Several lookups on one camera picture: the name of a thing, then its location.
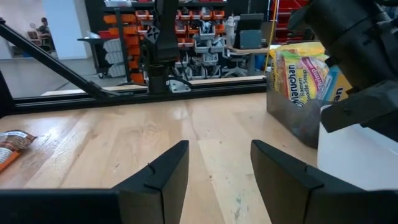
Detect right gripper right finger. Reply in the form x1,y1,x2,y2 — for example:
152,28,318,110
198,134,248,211
250,139,364,224

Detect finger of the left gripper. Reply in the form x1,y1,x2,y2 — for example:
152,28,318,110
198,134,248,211
320,81,398,142

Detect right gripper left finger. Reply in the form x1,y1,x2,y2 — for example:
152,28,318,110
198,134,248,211
111,139,190,224

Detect blue ramen packet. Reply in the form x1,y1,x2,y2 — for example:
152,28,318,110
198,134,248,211
315,65,354,103

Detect yellow Maruchan ramen packet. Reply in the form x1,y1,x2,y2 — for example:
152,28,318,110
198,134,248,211
269,42,326,91

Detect pink green ramen packet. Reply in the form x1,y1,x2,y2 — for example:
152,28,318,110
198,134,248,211
273,51,330,108

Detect brown snack packet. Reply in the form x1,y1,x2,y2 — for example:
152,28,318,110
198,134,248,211
0,129,38,172

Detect white plastic bin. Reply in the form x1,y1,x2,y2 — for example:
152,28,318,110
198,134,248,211
317,105,398,191

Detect red storage rack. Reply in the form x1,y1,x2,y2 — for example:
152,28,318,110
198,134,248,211
269,0,312,44

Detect grey translucent plastic bin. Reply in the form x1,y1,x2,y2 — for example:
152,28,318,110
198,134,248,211
266,71,330,149

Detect dark grey equipment box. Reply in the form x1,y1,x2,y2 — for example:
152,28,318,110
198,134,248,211
233,13,266,50

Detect wooden background table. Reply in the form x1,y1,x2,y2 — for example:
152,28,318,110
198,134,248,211
226,45,272,77

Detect shelf with orange bins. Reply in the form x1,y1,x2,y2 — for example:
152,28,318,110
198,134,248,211
102,0,228,85

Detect person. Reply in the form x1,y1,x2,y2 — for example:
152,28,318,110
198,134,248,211
36,17,57,53

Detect yellow cable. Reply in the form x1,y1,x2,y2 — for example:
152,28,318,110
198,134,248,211
264,0,280,74

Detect black aluminium table frame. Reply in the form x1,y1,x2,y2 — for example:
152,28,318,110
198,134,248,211
0,18,268,116

